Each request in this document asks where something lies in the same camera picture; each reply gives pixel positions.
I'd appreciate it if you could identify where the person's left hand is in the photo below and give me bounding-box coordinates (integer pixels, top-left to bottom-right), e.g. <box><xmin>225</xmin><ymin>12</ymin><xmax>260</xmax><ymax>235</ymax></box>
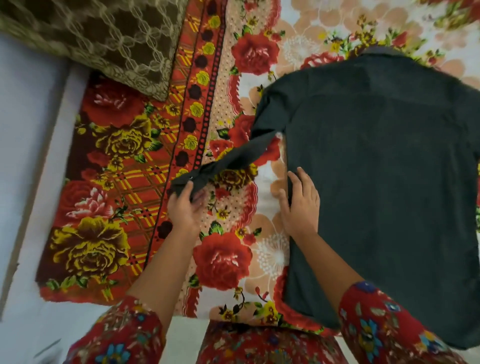
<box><xmin>167</xmin><ymin>181</ymin><xmax>207</xmax><ymax>236</ymax></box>

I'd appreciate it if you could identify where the person's right hand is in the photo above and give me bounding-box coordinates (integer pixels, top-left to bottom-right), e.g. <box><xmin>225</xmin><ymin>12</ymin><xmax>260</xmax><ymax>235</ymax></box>
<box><xmin>278</xmin><ymin>167</ymin><xmax>321</xmax><ymax>239</ymax></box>

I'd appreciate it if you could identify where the dark grey shirt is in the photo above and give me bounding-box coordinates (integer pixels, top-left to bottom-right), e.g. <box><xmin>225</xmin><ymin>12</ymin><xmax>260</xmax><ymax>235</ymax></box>
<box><xmin>167</xmin><ymin>47</ymin><xmax>480</xmax><ymax>351</ymax></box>

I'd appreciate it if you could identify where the person's right forearm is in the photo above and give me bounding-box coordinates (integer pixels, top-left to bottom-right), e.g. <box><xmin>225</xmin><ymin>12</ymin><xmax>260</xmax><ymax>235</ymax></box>
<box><xmin>289</xmin><ymin>229</ymin><xmax>365</xmax><ymax>313</ymax></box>

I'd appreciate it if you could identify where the person's left forearm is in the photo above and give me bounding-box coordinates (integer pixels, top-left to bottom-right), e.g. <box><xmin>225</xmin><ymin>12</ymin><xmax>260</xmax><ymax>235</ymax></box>
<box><xmin>127</xmin><ymin>225</ymin><xmax>203</xmax><ymax>332</ymax></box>

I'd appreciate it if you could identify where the red floral bedsheet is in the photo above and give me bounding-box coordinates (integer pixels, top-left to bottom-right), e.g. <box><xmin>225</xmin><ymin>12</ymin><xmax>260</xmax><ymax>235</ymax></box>
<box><xmin>35</xmin><ymin>0</ymin><xmax>480</xmax><ymax>337</ymax></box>

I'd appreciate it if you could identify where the red floral dress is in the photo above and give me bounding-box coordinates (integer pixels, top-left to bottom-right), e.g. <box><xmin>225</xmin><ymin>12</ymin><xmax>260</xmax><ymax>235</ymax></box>
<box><xmin>64</xmin><ymin>281</ymin><xmax>469</xmax><ymax>364</ymax></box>

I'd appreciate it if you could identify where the brown lattice patterned pillow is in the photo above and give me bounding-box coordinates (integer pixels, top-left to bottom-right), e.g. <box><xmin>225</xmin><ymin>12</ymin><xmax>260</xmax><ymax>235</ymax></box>
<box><xmin>0</xmin><ymin>0</ymin><xmax>190</xmax><ymax>102</ymax></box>

